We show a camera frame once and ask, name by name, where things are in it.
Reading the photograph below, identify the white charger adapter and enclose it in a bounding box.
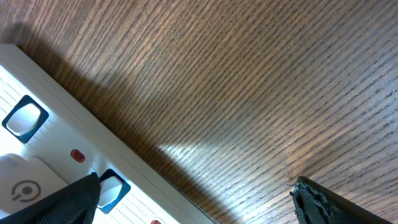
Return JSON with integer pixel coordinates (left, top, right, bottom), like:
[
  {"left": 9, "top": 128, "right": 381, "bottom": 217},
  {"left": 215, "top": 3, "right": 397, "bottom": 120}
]
[{"left": 1, "top": 154, "right": 67, "bottom": 218}]

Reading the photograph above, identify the white power strip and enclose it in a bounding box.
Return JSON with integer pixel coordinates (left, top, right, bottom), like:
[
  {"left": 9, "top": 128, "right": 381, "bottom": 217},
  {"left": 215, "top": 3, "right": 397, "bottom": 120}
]
[{"left": 1, "top": 44, "right": 211, "bottom": 224}]

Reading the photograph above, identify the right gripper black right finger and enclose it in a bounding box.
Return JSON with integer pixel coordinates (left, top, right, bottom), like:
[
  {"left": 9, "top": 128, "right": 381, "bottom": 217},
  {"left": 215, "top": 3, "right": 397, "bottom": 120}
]
[{"left": 290, "top": 176, "right": 391, "bottom": 224}]

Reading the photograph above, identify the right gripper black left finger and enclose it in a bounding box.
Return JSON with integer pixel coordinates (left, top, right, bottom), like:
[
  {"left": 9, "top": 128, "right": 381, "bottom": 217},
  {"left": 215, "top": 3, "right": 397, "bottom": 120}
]
[{"left": 1, "top": 172, "right": 101, "bottom": 224}]

